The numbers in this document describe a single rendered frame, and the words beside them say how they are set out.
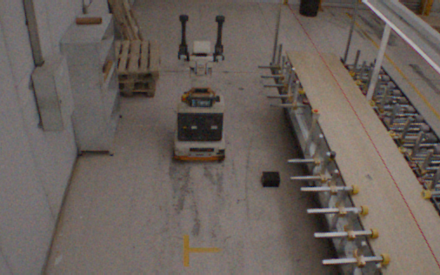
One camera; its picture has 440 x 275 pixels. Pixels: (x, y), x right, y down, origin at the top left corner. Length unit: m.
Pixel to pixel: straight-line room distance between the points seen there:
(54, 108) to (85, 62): 0.91
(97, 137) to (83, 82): 0.78
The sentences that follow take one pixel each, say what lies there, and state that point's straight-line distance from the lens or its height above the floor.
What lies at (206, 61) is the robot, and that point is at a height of 1.19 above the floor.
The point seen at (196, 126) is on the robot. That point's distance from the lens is 4.77.
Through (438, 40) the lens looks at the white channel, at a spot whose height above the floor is 2.46.
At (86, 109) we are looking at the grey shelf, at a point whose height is 0.71.
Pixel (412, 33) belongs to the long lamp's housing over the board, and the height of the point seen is 2.37.
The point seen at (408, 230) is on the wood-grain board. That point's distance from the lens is 3.53.
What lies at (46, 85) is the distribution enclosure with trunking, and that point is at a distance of 3.74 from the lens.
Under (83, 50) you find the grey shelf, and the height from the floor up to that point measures 1.46.
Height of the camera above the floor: 3.27
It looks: 37 degrees down
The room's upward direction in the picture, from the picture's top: 4 degrees clockwise
